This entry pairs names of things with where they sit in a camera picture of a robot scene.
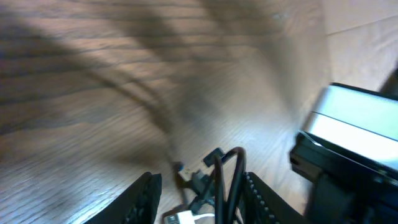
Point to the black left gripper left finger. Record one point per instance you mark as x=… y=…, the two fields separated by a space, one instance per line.
x=138 y=204

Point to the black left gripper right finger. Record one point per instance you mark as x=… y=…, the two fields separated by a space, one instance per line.
x=261 y=205

